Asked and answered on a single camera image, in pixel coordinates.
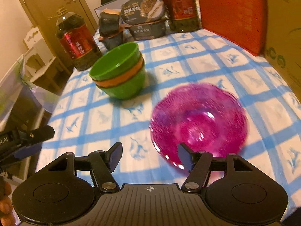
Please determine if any large pink glass plate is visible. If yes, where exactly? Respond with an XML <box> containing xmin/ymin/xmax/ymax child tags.
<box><xmin>149</xmin><ymin>83</ymin><xmax>249</xmax><ymax>168</ymax></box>

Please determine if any green bowl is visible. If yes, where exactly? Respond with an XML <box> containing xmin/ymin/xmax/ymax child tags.
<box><xmin>97</xmin><ymin>66</ymin><xmax>146</xmax><ymax>99</ymax></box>
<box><xmin>89</xmin><ymin>42</ymin><xmax>141</xmax><ymax>81</ymax></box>

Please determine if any orange plastic bowl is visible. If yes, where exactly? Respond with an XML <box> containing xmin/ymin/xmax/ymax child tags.
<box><xmin>93</xmin><ymin>56</ymin><xmax>144</xmax><ymax>88</ymax></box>

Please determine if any person left hand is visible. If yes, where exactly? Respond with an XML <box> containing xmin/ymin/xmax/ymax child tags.
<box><xmin>0</xmin><ymin>176</ymin><xmax>16</xmax><ymax>226</ymax></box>

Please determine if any blue white checkered tablecloth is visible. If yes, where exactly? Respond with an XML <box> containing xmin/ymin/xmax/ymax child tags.
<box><xmin>37</xmin><ymin>29</ymin><xmax>300</xmax><ymax>215</ymax></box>

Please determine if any white carved side table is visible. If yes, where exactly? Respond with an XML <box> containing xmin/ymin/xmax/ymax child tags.
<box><xmin>24</xmin><ymin>27</ymin><xmax>71</xmax><ymax>95</ymax></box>

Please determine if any left cooking oil bottle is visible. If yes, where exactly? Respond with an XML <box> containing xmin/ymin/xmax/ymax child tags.
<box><xmin>56</xmin><ymin>6</ymin><xmax>102</xmax><ymax>71</ymax></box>

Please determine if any cooking oil bottle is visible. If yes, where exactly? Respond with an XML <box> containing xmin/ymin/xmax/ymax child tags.
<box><xmin>163</xmin><ymin>0</ymin><xmax>200</xmax><ymax>33</ymax></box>
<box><xmin>56</xmin><ymin>6</ymin><xmax>102</xmax><ymax>71</ymax></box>

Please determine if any lower dark food cup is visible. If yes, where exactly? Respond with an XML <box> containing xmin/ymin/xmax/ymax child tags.
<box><xmin>98</xmin><ymin>27</ymin><xmax>124</xmax><ymax>50</ymax></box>

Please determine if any lower instant rice box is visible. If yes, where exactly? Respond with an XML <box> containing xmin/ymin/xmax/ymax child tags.
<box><xmin>126</xmin><ymin>18</ymin><xmax>167</xmax><ymax>40</ymax></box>

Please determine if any instant rice box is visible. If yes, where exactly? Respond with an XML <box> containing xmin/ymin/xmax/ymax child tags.
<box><xmin>126</xmin><ymin>18</ymin><xmax>167</xmax><ymax>40</ymax></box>
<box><xmin>121</xmin><ymin>0</ymin><xmax>165</xmax><ymax>25</ymax></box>

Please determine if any large cardboard box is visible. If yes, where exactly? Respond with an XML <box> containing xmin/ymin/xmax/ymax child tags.
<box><xmin>265</xmin><ymin>0</ymin><xmax>301</xmax><ymax>98</ymax></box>

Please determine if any tilted dark food cup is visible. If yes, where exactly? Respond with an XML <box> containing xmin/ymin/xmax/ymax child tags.
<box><xmin>98</xmin><ymin>9</ymin><xmax>120</xmax><ymax>37</ymax></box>

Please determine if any wooden door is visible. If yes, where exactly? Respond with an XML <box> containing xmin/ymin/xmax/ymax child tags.
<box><xmin>19</xmin><ymin>0</ymin><xmax>97</xmax><ymax>67</ymax></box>

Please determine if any red tote bag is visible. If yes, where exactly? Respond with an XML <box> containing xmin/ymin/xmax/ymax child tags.
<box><xmin>199</xmin><ymin>0</ymin><xmax>267</xmax><ymax>56</ymax></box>

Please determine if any upper instant rice box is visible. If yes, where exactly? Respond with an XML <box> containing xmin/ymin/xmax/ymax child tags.
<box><xmin>121</xmin><ymin>0</ymin><xmax>165</xmax><ymax>25</ymax></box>

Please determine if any right cooking oil bottle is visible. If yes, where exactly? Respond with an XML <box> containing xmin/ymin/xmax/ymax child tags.
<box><xmin>163</xmin><ymin>0</ymin><xmax>200</xmax><ymax>33</ymax></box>

